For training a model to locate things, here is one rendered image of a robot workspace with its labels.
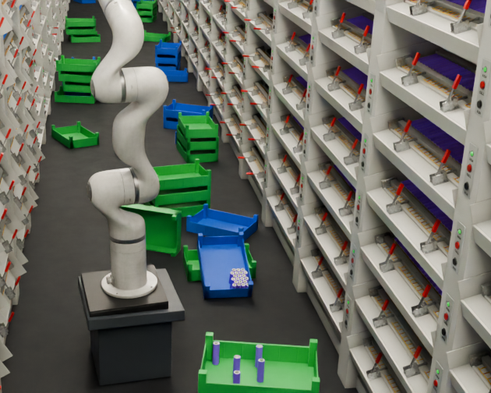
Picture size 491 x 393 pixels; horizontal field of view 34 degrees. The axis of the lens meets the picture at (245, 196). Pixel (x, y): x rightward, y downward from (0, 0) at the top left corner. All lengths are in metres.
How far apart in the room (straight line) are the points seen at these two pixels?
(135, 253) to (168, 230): 1.08
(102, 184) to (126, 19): 0.54
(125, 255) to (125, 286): 0.12
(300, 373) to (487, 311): 0.56
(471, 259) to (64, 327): 1.76
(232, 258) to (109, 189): 1.08
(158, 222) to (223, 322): 0.76
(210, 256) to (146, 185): 0.99
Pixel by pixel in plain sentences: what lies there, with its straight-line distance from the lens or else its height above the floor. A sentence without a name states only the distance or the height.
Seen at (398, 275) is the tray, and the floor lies 0.55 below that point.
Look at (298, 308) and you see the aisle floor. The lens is 3.32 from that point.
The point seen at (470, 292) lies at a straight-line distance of 1.95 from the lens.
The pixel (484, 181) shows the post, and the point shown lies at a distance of 1.84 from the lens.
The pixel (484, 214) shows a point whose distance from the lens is 1.87.
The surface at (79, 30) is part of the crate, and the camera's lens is 8.63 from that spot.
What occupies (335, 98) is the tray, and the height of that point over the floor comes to 0.92.
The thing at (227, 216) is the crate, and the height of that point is 0.04.
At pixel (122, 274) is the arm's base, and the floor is 0.38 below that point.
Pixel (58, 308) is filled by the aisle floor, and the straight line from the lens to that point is 3.31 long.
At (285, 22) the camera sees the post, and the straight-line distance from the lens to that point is 3.78.
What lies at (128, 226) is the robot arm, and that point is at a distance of 2.63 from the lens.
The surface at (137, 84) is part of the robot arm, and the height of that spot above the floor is 1.06.
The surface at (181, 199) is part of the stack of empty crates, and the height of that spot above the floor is 0.10.
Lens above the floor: 1.61
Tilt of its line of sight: 21 degrees down
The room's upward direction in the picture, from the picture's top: 3 degrees clockwise
